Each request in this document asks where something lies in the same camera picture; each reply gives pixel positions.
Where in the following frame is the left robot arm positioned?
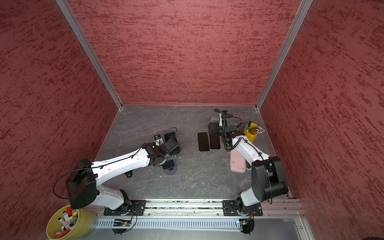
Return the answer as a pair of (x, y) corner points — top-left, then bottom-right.
(66, 138), (182, 216)

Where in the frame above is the aluminium front rail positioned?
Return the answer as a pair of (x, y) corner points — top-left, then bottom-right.
(67, 197), (305, 219)

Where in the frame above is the yellow metal bucket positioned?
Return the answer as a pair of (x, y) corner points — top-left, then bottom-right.
(244, 123), (258, 143)

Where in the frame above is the bundle of coloured pencils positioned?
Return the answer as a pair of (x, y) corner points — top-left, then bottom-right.
(249, 126), (265, 135)

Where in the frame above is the grey phone stand back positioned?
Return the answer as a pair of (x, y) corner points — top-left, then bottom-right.
(208, 116), (221, 136)

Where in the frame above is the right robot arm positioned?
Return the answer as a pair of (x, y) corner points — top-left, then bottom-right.
(210, 109), (289, 212)

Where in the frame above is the white edged phone front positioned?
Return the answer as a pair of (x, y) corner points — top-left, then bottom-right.
(162, 160), (176, 171)

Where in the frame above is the round base phone stand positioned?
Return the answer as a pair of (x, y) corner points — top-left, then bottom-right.
(164, 166), (178, 176)

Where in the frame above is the black phone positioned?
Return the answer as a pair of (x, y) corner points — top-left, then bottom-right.
(198, 132), (210, 152)
(209, 134), (221, 150)
(164, 131), (177, 143)

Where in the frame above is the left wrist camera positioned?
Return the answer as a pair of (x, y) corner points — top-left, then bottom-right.
(154, 134), (164, 146)

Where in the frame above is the olive cup of markers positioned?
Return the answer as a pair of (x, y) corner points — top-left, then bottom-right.
(46, 206), (97, 240)

